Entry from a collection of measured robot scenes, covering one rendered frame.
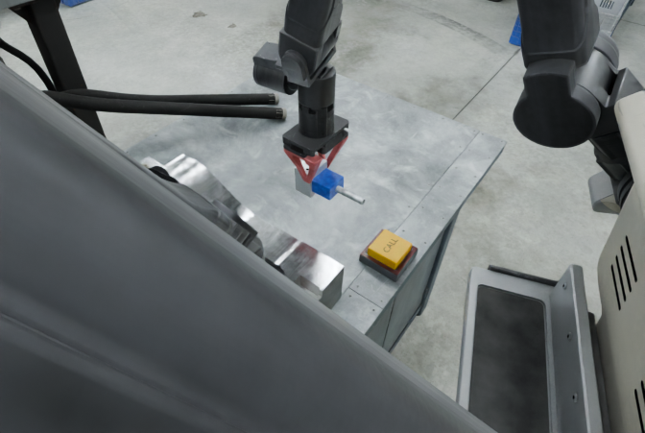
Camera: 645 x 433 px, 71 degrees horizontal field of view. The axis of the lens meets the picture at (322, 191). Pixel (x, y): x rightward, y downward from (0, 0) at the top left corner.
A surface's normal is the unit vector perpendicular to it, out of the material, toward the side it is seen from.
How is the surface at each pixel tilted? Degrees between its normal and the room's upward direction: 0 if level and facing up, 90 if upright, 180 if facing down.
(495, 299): 0
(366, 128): 0
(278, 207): 0
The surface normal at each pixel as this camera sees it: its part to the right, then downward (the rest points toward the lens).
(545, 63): -0.47, -0.63
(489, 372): 0.03, -0.72
